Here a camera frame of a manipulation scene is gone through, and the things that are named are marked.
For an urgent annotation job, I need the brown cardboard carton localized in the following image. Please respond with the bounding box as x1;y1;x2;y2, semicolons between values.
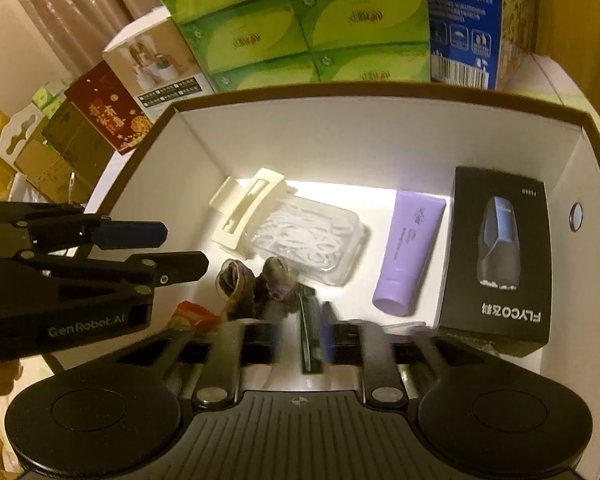
15;101;114;204

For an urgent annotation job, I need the purple cream tube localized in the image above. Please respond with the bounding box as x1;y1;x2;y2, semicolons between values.
373;191;446;316

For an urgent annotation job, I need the brown cardboard storage box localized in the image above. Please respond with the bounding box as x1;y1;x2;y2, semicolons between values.
86;82;600;479

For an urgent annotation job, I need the red gift box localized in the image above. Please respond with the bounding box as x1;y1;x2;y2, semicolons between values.
65;61;152;154

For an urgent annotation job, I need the blue tall carton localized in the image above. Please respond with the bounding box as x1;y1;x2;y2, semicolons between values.
428;0;535;90

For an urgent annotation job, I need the dark velvet scrunchie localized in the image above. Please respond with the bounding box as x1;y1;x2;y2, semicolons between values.
215;257;299;321

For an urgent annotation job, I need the white product box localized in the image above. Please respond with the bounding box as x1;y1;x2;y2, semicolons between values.
102;6;214;120

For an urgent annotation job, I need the green lip balm stick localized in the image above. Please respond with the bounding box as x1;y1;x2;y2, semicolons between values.
297;283;323;375

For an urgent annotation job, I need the clear floss pick box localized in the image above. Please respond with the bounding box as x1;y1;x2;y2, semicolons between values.
250;195;366;287

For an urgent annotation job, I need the green tissue box pack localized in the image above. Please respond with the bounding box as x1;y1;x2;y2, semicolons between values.
160;0;430;92

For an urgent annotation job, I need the cream plastic hair clip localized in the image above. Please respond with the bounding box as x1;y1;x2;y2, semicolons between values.
209;168;289;258

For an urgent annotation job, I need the black shaver box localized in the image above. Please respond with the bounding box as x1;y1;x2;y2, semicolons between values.
437;167;552;358

